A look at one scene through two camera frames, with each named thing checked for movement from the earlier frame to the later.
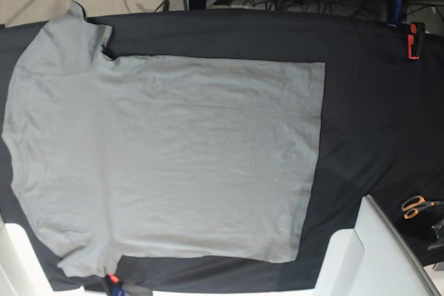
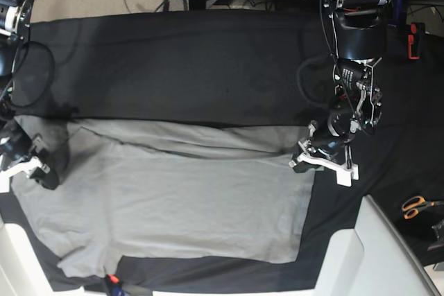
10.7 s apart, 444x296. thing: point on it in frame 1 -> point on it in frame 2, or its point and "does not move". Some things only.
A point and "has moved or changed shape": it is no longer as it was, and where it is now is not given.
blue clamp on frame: x=395 y=20 does not move
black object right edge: x=439 y=242 does not move
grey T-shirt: x=158 y=157 has moved or changed shape
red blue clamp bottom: x=115 y=285 does not move
